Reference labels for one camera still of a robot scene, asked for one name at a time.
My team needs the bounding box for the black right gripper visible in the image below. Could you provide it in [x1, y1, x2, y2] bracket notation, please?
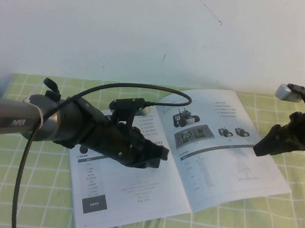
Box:
[253, 106, 305, 163]

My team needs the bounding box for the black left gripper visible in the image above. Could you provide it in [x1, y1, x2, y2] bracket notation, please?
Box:
[78, 116, 173, 173]

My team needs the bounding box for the white product booklet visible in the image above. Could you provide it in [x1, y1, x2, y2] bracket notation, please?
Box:
[61, 72, 304, 228]

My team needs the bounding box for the white zip tie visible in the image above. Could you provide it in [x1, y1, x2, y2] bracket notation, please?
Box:
[20, 97, 47, 124]

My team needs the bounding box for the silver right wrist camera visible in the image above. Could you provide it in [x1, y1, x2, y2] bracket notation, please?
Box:
[273, 81, 305, 112]

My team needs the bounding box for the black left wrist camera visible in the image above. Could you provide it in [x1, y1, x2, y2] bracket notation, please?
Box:
[106, 94, 155, 132]

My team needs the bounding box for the black looped cable stub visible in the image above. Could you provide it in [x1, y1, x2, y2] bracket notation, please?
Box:
[40, 77, 64, 104]

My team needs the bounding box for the black left camera cable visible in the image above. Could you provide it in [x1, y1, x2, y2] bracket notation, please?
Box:
[10, 68, 195, 228]

